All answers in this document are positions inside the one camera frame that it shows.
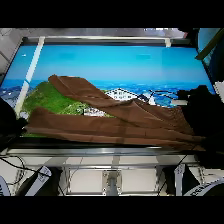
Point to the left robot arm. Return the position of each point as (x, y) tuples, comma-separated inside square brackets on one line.
[(35, 183)]

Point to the black garment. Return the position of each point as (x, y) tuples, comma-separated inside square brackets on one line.
[(203, 113)]

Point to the brown pants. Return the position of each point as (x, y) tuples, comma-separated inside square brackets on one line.
[(100, 128)]

